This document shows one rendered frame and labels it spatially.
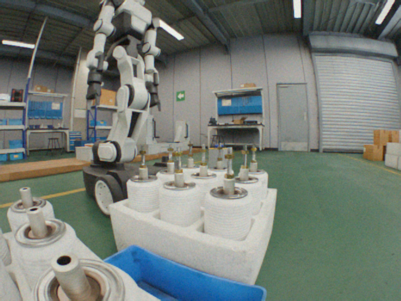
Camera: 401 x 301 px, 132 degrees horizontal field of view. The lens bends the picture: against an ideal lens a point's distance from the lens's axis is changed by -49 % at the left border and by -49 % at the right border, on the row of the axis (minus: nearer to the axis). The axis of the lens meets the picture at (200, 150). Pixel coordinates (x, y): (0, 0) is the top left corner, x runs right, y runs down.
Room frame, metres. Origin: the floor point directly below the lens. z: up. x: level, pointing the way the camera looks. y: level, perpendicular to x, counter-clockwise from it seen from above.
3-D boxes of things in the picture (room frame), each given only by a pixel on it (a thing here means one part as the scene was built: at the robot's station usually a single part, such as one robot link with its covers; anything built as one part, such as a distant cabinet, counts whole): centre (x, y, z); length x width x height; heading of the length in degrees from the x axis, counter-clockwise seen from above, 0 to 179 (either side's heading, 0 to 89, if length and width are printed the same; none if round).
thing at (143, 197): (0.44, 0.15, 0.16); 0.10 x 0.10 x 0.18
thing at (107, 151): (1.05, 0.54, 0.28); 0.21 x 0.20 x 0.13; 62
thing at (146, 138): (3.75, 0.80, 0.45); 1.51 x 0.57 x 0.74; 152
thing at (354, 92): (3.51, -4.88, 1.55); 3.20 x 0.12 x 3.10; 62
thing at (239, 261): (0.49, -0.01, 0.09); 0.39 x 0.39 x 0.18; 61
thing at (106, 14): (0.83, 0.60, 1.12); 0.13 x 0.12 x 0.22; 154
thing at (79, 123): (5.38, 4.60, 2.00); 0.58 x 0.58 x 4.00; 62
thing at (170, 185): (0.38, 0.05, 0.25); 0.08 x 0.08 x 0.01
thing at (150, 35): (1.22, 0.39, 1.12); 0.13 x 0.12 x 0.22; 150
